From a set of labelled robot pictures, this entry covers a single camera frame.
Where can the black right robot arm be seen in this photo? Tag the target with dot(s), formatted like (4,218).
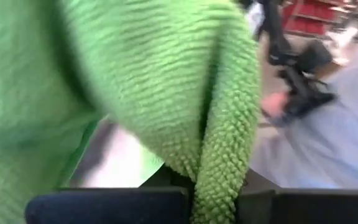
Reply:
(273,31)

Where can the red shelving unit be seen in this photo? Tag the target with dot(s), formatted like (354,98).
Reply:
(309,18)

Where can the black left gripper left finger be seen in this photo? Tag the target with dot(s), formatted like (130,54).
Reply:
(104,207)

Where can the bright green microfiber towel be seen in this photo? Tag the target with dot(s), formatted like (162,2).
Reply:
(151,77)

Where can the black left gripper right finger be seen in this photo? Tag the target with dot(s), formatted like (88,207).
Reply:
(306,207)

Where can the magenta microfiber towel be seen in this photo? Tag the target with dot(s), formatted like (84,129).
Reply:
(273,104)

